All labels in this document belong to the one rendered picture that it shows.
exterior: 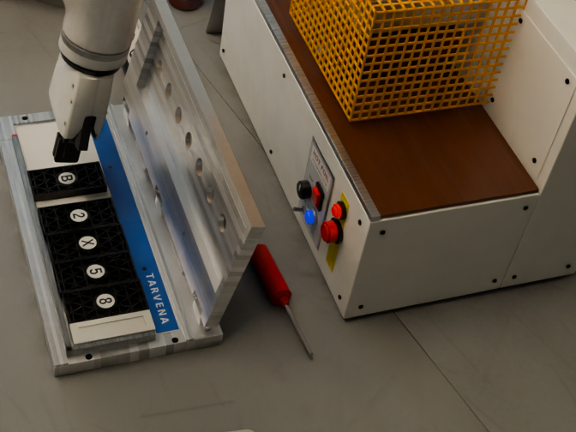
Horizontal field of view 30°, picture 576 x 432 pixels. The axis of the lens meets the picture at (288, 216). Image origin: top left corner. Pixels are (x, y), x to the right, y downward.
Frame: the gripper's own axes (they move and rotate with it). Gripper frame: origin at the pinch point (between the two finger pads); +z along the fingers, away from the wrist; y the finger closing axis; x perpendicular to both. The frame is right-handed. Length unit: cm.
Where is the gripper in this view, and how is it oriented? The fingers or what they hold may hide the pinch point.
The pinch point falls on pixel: (67, 147)
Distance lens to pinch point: 144.0
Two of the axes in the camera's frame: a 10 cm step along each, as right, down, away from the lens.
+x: 8.9, -0.1, 4.6
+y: 3.3, 7.1, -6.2
